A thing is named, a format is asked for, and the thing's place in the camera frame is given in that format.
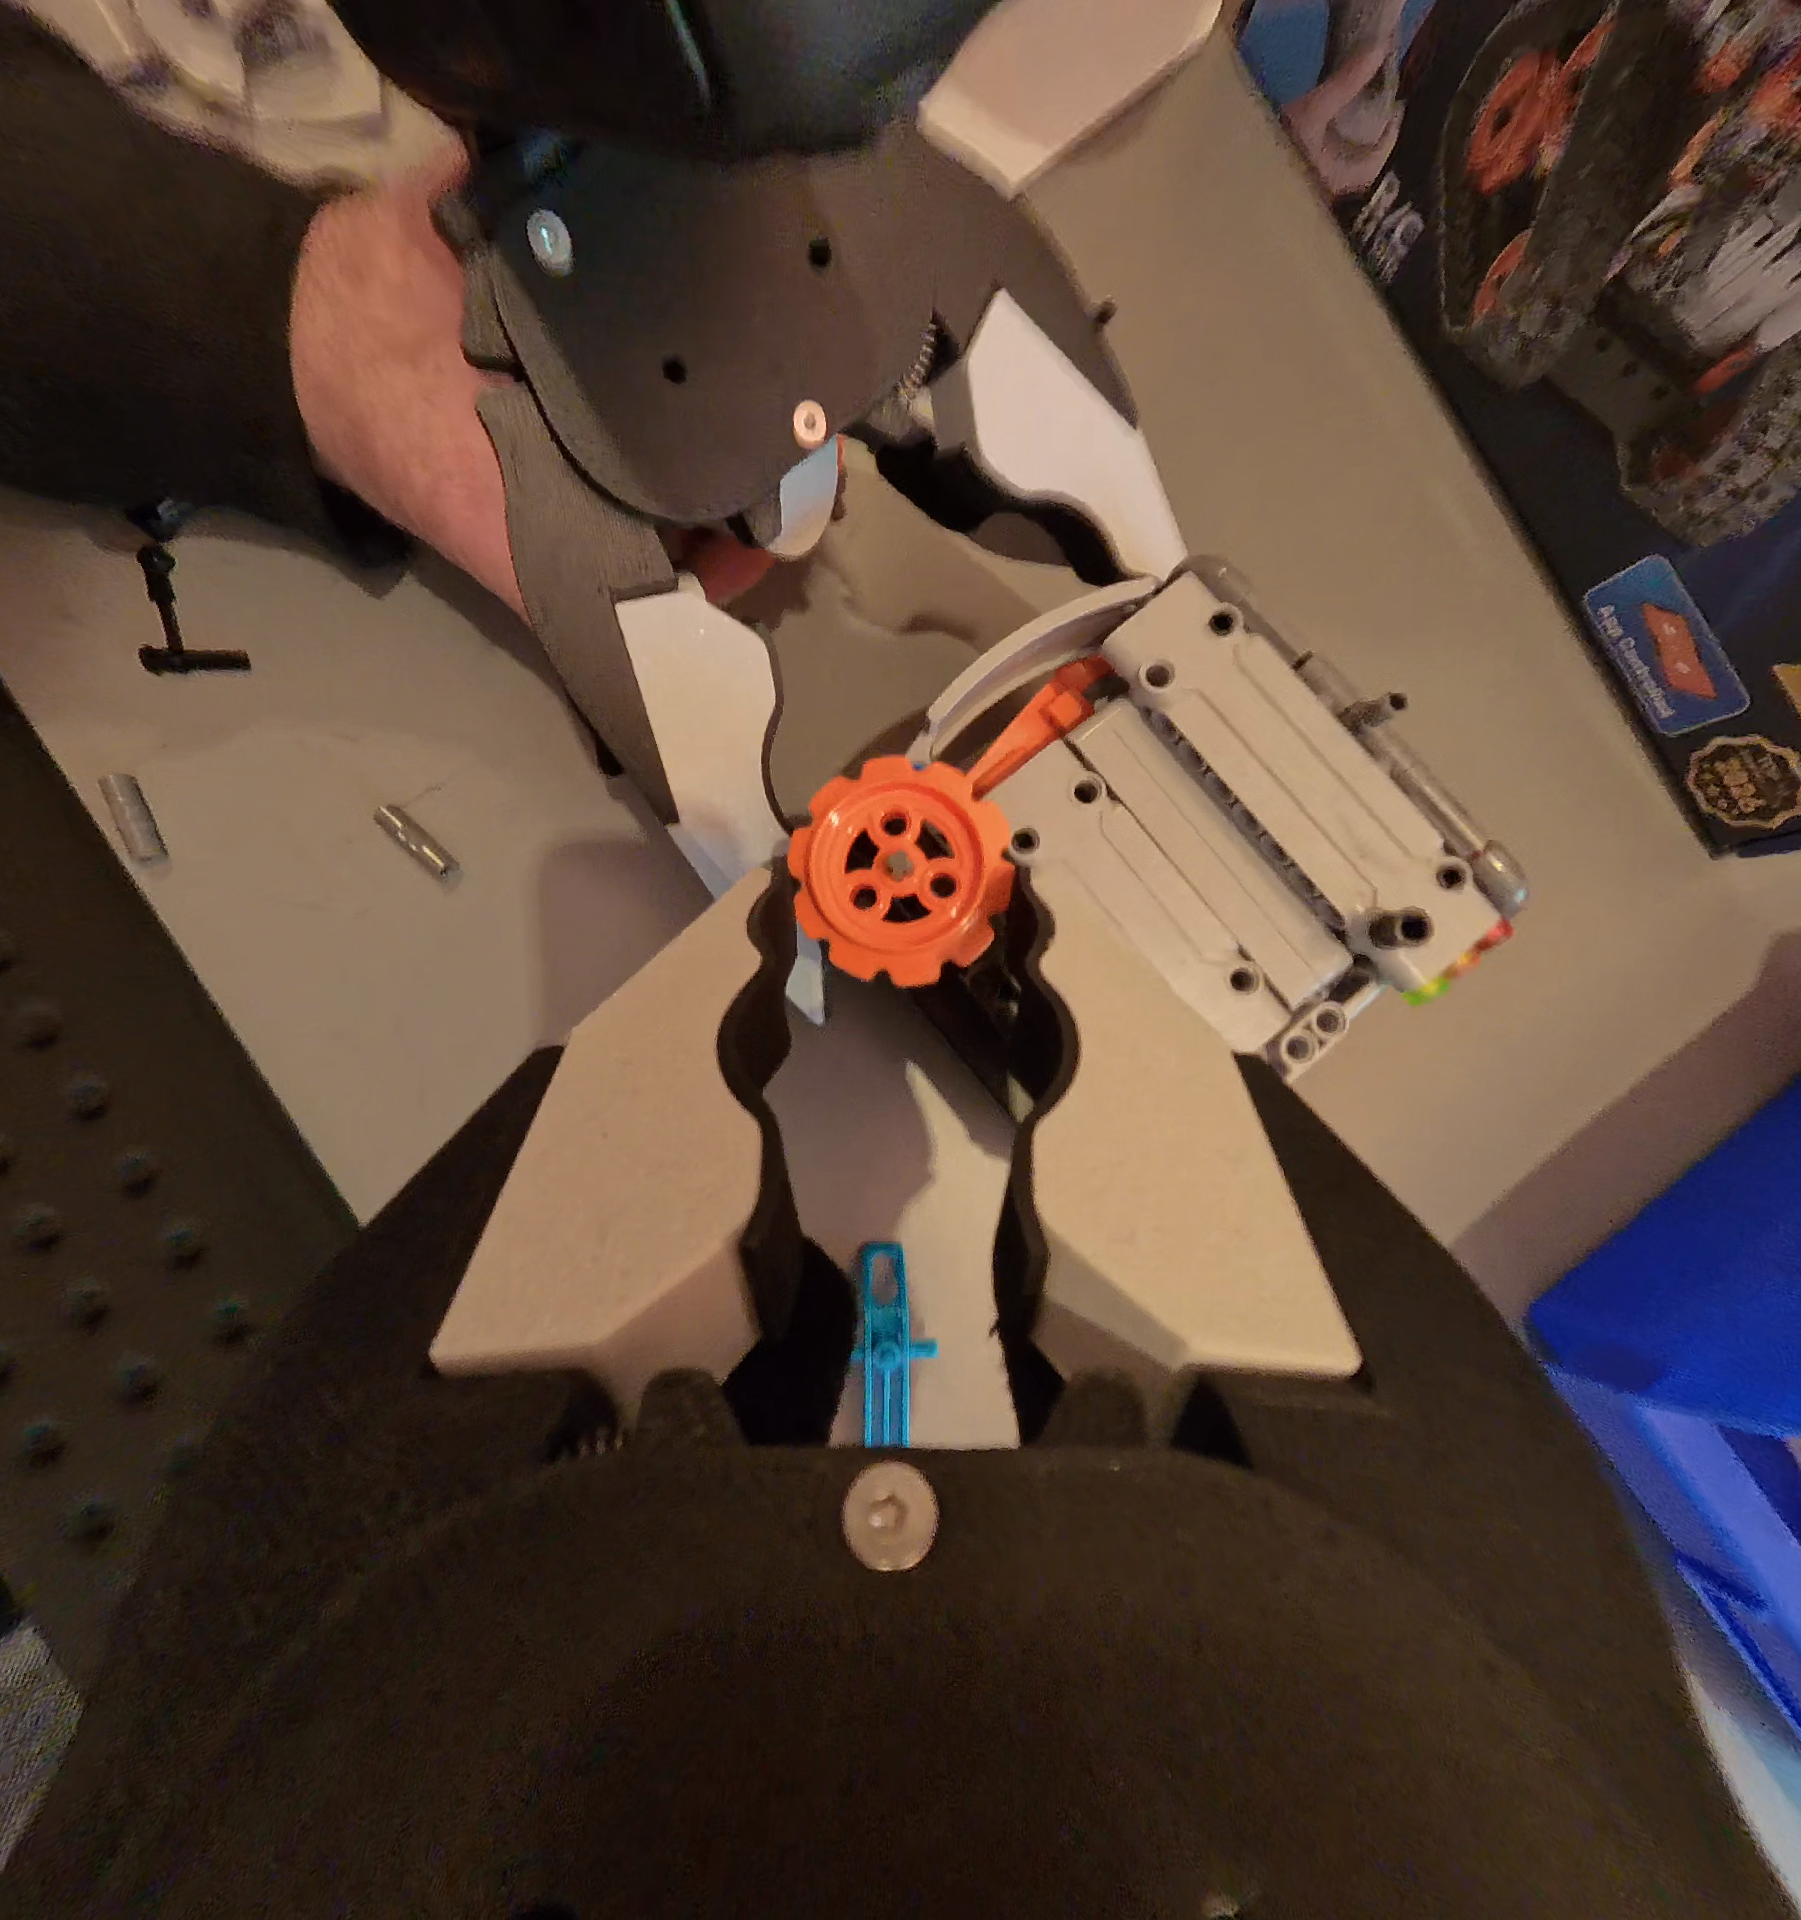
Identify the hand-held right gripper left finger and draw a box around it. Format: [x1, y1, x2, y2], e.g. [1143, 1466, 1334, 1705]
[430, 875, 812, 1421]

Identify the grey building-block robot model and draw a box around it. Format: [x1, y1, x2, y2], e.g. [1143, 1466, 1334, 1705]
[803, 555, 1533, 1083]

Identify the blue plastic bin with bags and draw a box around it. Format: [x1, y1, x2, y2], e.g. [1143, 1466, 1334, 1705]
[1527, 1026, 1801, 1810]

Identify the blue plastic separator tool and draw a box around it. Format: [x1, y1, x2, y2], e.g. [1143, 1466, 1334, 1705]
[847, 1243, 940, 1448]

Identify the person's left hand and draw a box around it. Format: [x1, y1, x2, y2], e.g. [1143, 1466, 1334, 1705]
[290, 180, 539, 609]

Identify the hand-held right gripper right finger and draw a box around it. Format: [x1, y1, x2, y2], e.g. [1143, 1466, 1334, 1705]
[992, 885, 1365, 1421]

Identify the black axle connector part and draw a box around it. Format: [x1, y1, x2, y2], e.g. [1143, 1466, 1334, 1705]
[135, 503, 251, 677]

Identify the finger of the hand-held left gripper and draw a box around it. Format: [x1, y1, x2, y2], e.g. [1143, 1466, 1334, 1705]
[922, 290, 1190, 585]
[614, 574, 838, 1026]

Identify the dark blue robot kit box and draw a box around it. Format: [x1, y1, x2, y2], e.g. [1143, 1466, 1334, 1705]
[1237, 0, 1801, 861]

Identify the black dimpled chair seat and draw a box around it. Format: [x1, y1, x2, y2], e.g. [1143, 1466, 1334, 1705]
[0, 600, 362, 1698]

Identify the orange sprocket wheel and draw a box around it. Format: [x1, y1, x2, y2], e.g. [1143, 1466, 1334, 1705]
[784, 755, 1022, 990]

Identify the person's left forearm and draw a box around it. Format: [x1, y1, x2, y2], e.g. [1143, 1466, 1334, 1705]
[0, 0, 392, 563]

